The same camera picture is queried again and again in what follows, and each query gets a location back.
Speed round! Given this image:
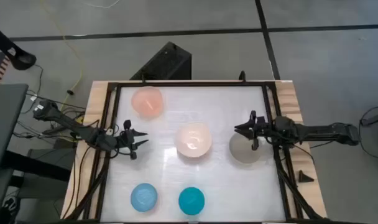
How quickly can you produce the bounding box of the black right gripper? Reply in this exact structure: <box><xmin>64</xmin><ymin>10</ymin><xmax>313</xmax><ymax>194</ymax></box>
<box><xmin>234</xmin><ymin>117</ymin><xmax>275</xmax><ymax>151</ymax></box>

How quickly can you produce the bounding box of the black metal table frame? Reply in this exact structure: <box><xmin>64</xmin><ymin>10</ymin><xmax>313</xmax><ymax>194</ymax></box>
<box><xmin>65</xmin><ymin>80</ymin><xmax>326</xmax><ymax>224</ymax></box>

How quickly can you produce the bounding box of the black looped cable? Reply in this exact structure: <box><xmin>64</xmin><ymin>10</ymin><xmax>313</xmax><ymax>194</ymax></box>
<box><xmin>358</xmin><ymin>105</ymin><xmax>378</xmax><ymax>160</ymax></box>

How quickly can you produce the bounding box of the black cable bundle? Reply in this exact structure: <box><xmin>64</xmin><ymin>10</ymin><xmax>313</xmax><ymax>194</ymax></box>
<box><xmin>12</xmin><ymin>63</ymin><xmax>87</xmax><ymax>144</ymax></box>

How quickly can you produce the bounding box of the light blue bowl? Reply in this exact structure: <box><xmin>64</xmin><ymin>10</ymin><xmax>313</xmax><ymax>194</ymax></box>
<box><xmin>130</xmin><ymin>182</ymin><xmax>159</xmax><ymax>213</ymax></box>

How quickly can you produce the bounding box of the black stand pole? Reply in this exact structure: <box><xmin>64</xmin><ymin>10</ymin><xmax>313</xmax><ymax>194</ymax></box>
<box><xmin>0</xmin><ymin>21</ymin><xmax>37</xmax><ymax>71</ymax></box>

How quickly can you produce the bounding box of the black triangular bracket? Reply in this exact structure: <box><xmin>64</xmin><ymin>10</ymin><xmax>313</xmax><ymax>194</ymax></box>
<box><xmin>298</xmin><ymin>169</ymin><xmax>315</xmax><ymax>184</ymax></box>

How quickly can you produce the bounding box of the black box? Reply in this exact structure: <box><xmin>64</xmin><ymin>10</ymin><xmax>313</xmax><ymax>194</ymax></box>
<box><xmin>129</xmin><ymin>41</ymin><xmax>193</xmax><ymax>82</ymax></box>

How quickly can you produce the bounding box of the grey bowl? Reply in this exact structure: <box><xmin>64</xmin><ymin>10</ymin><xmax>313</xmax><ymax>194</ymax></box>
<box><xmin>228</xmin><ymin>132</ymin><xmax>263</xmax><ymax>164</ymax></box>

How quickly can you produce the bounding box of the white cable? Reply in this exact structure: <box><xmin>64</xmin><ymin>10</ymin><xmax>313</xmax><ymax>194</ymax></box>
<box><xmin>79</xmin><ymin>0</ymin><xmax>121</xmax><ymax>9</ymax></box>

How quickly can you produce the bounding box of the salmon pink bowl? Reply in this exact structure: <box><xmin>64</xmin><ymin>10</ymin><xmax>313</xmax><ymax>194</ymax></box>
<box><xmin>131</xmin><ymin>86</ymin><xmax>164</xmax><ymax>120</ymax></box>

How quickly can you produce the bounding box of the large pale pink bowl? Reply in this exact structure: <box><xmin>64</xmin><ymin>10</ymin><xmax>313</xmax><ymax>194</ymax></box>
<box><xmin>175</xmin><ymin>121</ymin><xmax>213</xmax><ymax>159</ymax></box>

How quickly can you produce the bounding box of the teal bowl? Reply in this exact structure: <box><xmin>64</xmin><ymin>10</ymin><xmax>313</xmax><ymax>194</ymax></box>
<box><xmin>178</xmin><ymin>186</ymin><xmax>206</xmax><ymax>217</ymax></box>

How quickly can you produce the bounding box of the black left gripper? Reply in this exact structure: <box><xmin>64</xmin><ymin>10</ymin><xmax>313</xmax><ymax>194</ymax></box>
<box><xmin>115</xmin><ymin>128</ymin><xmax>150</xmax><ymax>161</ymax></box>

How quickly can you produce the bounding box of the yellow cable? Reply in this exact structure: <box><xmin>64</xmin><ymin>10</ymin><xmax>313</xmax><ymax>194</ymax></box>
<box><xmin>39</xmin><ymin>0</ymin><xmax>85</xmax><ymax>113</ymax></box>

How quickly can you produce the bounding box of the dark grey desk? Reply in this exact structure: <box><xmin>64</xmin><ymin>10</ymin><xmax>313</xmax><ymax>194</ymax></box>
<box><xmin>0</xmin><ymin>83</ymin><xmax>29</xmax><ymax>175</ymax></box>

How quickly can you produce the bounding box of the orange striped panel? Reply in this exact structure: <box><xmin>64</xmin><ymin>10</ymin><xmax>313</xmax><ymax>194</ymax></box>
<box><xmin>0</xmin><ymin>55</ymin><xmax>11</xmax><ymax>86</ymax></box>

